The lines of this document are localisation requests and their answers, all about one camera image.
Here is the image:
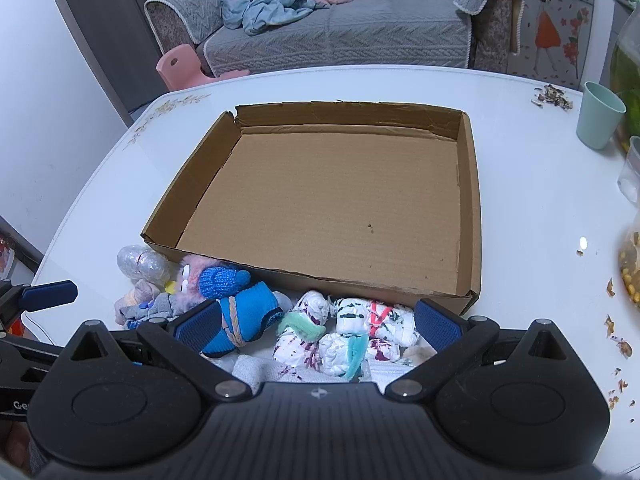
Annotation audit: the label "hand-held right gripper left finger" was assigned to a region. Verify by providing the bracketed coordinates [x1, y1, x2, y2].
[62, 302, 253, 403]

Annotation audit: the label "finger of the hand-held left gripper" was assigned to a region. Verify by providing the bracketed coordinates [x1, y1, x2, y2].
[0, 334, 67, 422]
[0, 279, 79, 334]

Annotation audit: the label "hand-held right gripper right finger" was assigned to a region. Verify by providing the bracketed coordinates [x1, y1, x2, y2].
[385, 297, 576, 403]

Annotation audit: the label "grey sock bundle blue tie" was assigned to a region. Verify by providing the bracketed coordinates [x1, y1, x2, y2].
[127, 292, 188, 331]

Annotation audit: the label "pink plush toy blue hat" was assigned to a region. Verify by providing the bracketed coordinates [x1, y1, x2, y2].
[167, 255, 252, 306]

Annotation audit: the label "blue rope-tied sock bundle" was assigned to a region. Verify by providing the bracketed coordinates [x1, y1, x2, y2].
[200, 281, 293, 358]

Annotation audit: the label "pink sock bundle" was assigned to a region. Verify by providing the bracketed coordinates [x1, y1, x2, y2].
[114, 279, 161, 326]

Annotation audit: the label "grey knit cloth bundle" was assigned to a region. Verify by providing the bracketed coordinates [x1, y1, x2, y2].
[232, 354, 321, 393]

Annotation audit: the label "clear plastic bundle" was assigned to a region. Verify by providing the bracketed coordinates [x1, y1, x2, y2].
[116, 244, 172, 291]

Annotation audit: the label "white bundle red rubber band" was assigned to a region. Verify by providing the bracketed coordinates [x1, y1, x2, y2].
[332, 297, 421, 346]

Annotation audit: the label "white bundle green fuzzy band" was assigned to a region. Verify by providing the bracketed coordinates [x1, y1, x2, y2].
[272, 290, 331, 371]

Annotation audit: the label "white bundle teal hair tie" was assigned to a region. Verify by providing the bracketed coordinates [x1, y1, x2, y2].
[317, 332, 403, 380]

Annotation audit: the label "shallow cardboard box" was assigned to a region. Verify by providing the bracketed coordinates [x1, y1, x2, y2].
[141, 101, 482, 317]

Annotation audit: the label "red packet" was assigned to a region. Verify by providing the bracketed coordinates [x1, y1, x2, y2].
[0, 232, 16, 281]

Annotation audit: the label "scattered seed shell bits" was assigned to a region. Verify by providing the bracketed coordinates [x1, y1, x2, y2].
[602, 277, 636, 411]

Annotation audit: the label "bowl of yellow kernels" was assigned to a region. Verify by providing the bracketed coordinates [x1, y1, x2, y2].
[617, 210, 640, 306]

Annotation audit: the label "clear glass cup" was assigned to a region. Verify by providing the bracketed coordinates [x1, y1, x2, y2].
[616, 136, 640, 203]

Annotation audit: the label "pile of seed shells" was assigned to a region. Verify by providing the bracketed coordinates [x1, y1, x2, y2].
[531, 84, 574, 111]

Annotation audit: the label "pink plastic stool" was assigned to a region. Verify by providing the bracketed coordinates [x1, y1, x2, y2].
[156, 44, 251, 92]

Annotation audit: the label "green cup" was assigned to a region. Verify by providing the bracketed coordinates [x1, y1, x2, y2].
[576, 81, 627, 150]

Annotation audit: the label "grey door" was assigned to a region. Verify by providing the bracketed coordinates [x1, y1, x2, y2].
[40, 0, 171, 113]

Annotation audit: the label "grey sofa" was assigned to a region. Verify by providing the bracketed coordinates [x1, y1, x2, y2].
[144, 0, 526, 78]

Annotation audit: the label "glass jar with green plants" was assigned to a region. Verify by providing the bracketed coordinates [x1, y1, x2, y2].
[607, 0, 640, 153]

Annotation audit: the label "wall poster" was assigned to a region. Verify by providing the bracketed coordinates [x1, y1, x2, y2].
[507, 0, 601, 93]

